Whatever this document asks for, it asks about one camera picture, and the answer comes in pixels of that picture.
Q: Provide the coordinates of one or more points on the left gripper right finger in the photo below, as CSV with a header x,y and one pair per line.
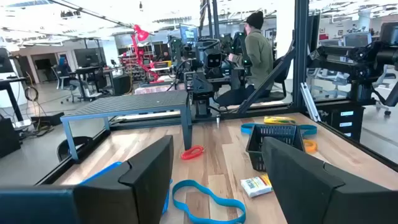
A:
x,y
311,193

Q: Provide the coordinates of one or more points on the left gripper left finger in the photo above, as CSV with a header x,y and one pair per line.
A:
x,y
130,193

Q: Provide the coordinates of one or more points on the orange coil wristband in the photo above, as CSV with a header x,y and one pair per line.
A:
x,y
311,149

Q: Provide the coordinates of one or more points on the plastic-wrapped yellow white pack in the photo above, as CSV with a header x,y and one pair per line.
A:
x,y
255,186

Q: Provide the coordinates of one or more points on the red coil wristband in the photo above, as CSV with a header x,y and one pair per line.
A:
x,y
186,155

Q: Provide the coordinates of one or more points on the black plastic basket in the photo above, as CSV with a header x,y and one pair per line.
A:
x,y
273,133

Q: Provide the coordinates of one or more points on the yellow green crayon box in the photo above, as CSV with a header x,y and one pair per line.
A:
x,y
278,120

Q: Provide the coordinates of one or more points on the black background robot arm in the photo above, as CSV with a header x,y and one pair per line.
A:
x,y
175,49
241,46
357,59

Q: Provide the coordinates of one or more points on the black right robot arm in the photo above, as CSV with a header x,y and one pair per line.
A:
x,y
201,109

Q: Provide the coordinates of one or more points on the black mesh desk riser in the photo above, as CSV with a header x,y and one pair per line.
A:
x,y
130,101

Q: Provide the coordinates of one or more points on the black office chair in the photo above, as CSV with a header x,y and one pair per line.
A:
x,y
63,81
281,74

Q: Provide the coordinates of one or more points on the blue plastic basket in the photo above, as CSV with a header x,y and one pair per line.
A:
x,y
102,172

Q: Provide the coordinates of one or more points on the black computer monitor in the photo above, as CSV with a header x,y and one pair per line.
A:
x,y
188,34
87,57
357,40

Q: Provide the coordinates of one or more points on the person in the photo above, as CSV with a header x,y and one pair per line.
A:
x,y
258,56

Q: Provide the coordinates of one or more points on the black drawer cabinet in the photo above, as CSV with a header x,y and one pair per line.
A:
x,y
332,124

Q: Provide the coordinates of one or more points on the black curved floor object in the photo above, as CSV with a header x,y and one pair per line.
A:
x,y
60,151

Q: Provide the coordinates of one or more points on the silver aluminium bar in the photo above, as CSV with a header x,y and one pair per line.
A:
x,y
311,104

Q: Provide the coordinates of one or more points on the black equipment case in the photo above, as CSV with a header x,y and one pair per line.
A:
x,y
9,137

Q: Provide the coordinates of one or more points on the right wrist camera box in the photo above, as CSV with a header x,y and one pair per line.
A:
x,y
214,60

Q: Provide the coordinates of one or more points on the black aluminium table frame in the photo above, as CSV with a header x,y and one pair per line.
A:
x,y
301,46

